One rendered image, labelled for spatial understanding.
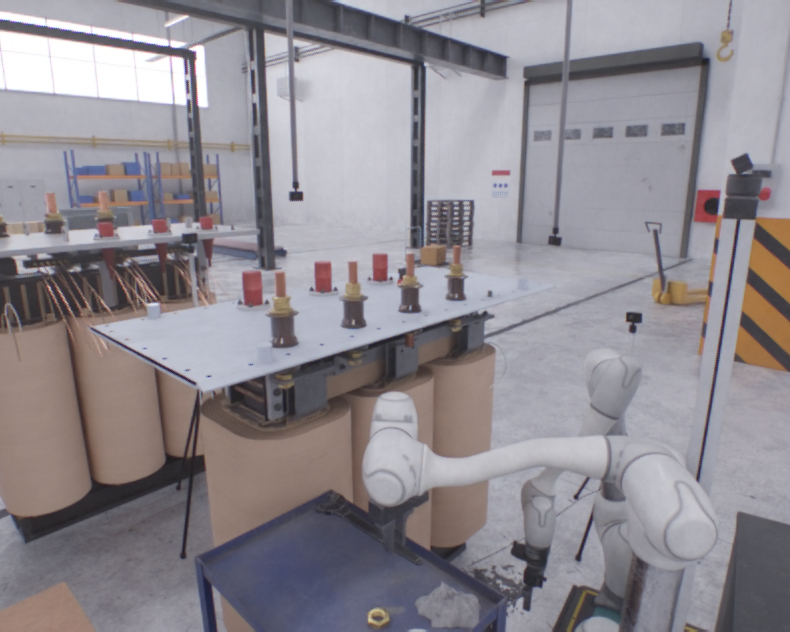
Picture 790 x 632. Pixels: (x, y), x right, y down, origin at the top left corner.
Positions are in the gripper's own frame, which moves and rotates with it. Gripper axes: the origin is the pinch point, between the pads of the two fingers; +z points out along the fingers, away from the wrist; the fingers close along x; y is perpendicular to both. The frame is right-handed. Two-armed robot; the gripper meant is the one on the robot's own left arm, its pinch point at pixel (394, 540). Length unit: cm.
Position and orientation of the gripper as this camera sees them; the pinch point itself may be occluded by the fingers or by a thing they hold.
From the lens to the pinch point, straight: 140.1
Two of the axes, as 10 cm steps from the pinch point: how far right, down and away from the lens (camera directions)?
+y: -7.1, -1.7, 6.8
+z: 0.0, 9.7, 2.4
